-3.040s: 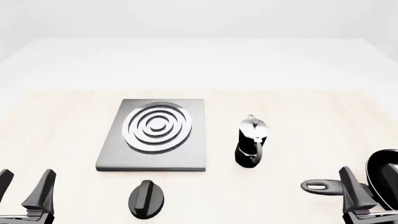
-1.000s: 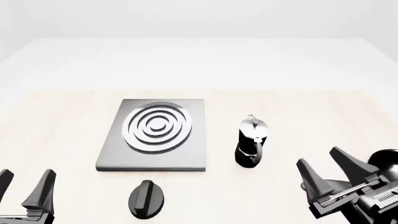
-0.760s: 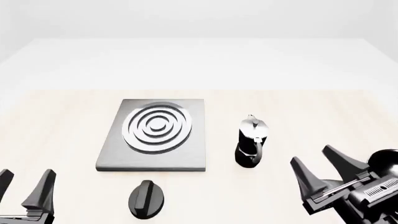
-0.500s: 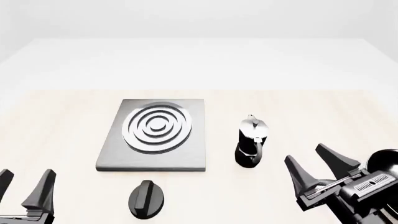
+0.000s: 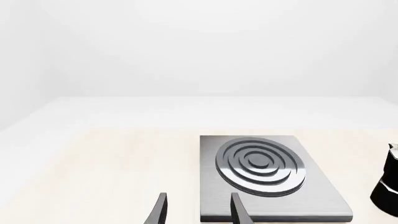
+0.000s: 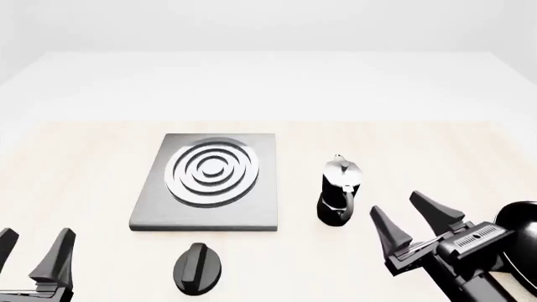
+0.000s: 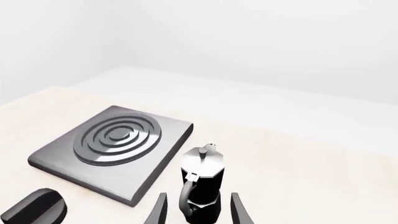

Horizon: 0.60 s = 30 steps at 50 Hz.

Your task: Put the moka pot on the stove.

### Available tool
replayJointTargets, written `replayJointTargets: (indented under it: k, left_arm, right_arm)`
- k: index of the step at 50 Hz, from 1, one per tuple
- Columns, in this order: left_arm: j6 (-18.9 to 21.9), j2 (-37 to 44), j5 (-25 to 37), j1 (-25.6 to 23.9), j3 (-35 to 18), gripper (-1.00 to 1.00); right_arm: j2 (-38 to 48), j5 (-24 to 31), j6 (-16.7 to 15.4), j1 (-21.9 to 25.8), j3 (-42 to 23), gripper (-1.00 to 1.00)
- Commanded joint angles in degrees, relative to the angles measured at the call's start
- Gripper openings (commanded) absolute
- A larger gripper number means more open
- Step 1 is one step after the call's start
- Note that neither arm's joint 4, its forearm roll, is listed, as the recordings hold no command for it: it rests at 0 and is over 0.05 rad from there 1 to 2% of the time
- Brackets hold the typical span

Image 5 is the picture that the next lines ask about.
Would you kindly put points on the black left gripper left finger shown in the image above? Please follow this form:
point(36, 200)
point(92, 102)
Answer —
point(158, 212)

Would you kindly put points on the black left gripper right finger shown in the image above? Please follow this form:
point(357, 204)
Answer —
point(240, 212)

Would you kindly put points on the flat black stove plate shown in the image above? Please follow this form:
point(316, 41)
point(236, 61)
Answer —
point(264, 168)

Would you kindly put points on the black moka pot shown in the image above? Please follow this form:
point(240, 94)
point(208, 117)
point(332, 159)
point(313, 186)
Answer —
point(387, 186)

